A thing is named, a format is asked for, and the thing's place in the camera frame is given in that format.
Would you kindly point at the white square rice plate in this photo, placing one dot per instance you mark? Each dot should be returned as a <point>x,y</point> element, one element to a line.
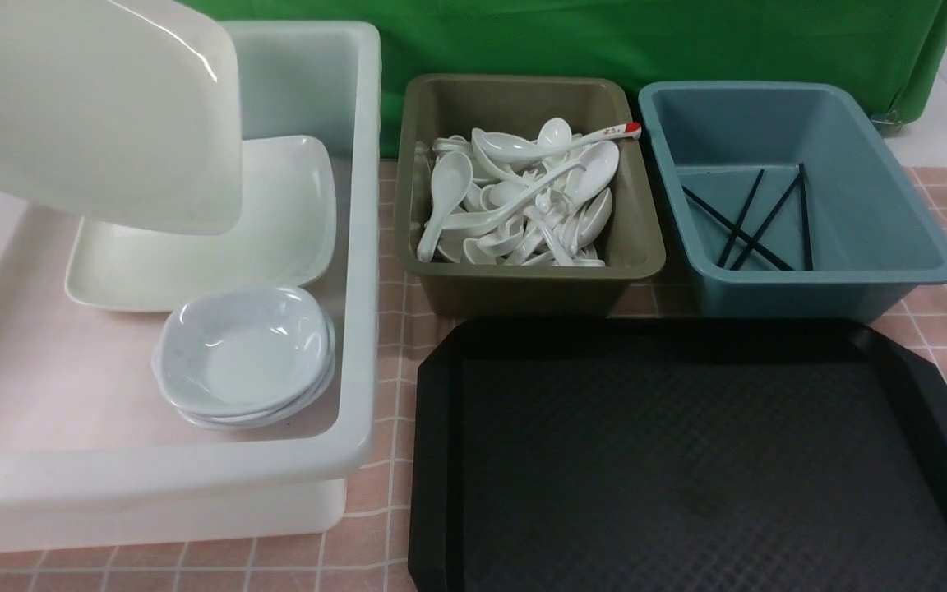
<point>127,112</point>

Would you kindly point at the black chopstick gold tip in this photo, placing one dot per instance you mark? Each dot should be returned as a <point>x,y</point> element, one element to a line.
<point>805,218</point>
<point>749,240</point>

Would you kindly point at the white square plate in tub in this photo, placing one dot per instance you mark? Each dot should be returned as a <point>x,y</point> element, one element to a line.
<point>284,236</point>

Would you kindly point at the large white plastic tub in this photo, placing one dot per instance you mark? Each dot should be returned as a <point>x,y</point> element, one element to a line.
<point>90,453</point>

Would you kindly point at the white small bowl top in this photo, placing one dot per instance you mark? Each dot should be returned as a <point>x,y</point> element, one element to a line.
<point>208,319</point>

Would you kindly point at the white small bowl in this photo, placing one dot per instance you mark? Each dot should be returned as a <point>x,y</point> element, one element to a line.
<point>276,421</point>
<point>208,319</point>

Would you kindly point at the white small bowl bottom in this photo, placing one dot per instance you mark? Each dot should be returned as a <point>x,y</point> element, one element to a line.
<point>276,421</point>

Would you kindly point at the black chopstick in bin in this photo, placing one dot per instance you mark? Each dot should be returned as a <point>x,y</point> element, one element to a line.
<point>760,233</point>
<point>738,224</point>

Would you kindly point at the black serving tray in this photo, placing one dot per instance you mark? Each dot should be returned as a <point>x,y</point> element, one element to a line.
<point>681,454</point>

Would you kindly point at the teal plastic bin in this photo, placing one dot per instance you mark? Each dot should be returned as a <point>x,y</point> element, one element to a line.
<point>873,239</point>

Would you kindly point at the green cloth backdrop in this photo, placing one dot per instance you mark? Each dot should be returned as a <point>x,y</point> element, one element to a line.
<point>884,53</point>

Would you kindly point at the pink checkered tablecloth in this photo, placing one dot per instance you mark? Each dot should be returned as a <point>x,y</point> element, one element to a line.
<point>367,550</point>

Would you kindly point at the white spoon red handle tip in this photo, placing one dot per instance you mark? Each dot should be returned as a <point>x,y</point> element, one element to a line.
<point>511,149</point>

